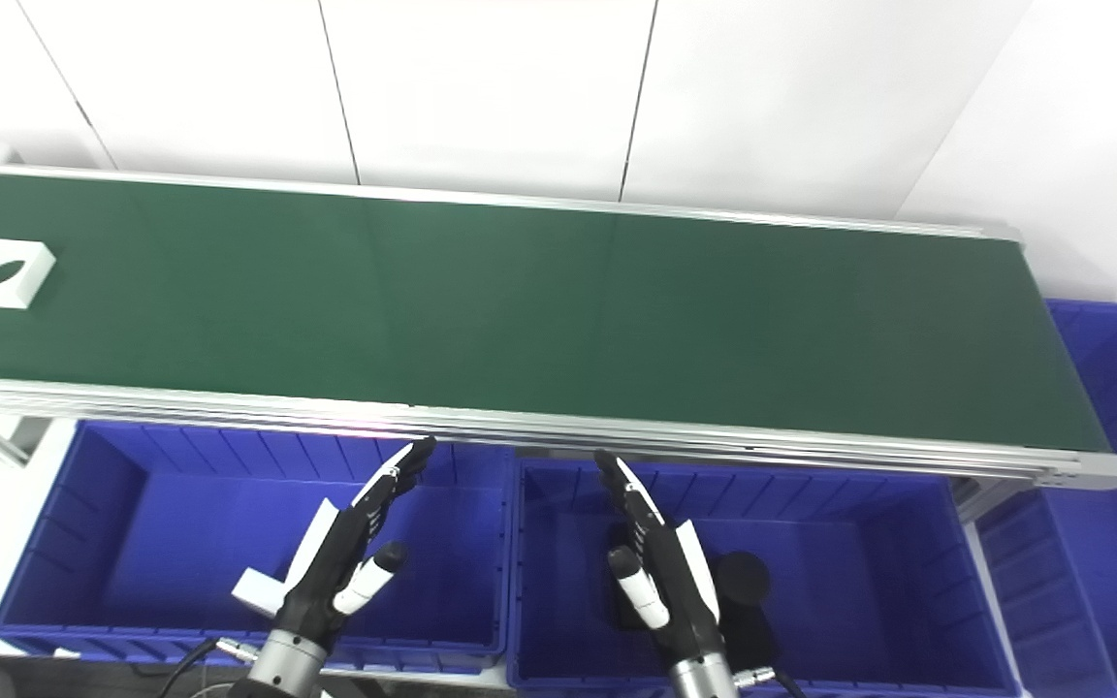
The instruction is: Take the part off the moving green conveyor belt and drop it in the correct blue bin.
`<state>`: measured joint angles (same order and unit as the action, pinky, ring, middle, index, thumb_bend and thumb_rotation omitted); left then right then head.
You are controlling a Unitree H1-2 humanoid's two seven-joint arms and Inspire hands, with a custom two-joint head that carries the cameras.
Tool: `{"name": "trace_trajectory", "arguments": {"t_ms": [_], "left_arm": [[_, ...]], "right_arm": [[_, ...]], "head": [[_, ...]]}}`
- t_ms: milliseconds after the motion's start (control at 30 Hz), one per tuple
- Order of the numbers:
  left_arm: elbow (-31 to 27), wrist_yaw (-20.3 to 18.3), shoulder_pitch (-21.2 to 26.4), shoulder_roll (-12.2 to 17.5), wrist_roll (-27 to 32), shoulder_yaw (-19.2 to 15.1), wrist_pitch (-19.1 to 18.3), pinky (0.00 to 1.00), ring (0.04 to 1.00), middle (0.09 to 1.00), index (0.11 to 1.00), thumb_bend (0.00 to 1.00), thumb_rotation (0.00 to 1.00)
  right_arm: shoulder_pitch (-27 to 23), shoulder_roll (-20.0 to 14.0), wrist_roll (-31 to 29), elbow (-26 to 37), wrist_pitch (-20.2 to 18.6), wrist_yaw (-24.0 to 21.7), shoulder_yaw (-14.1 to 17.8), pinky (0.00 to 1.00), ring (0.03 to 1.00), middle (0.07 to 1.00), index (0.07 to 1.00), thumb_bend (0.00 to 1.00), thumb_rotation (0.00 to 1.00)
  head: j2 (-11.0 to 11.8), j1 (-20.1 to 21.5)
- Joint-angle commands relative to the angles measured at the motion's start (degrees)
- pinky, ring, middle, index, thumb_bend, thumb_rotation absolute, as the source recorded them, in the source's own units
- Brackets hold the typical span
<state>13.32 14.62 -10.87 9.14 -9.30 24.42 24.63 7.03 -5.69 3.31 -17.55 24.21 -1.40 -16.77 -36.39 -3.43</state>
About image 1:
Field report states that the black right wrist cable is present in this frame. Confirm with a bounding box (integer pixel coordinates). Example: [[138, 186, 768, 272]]
[[733, 663, 808, 698]]

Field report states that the white flat part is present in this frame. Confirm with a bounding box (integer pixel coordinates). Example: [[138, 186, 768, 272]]
[[232, 567, 290, 618]]

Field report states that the white square part with hole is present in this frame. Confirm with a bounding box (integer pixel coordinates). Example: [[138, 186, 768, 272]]
[[0, 238, 57, 309]]

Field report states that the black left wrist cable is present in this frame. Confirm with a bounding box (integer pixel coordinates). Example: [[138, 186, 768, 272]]
[[156, 635, 261, 698]]

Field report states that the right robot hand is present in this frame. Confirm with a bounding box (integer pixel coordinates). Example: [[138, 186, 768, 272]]
[[595, 451, 724, 662]]

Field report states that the black round part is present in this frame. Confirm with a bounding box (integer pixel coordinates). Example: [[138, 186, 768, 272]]
[[714, 551, 779, 670]]

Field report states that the green conveyor belt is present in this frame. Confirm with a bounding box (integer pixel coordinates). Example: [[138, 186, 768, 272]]
[[0, 163, 1117, 491]]

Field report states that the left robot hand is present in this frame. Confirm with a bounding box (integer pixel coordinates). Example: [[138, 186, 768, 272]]
[[277, 436, 438, 643]]

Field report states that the blue plastic bin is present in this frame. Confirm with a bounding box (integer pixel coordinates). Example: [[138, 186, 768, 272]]
[[975, 299, 1117, 698], [0, 419, 516, 677], [508, 456, 1023, 698]]

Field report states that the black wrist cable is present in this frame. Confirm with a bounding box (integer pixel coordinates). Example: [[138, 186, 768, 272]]
[[156, 635, 261, 698], [733, 663, 808, 698]]

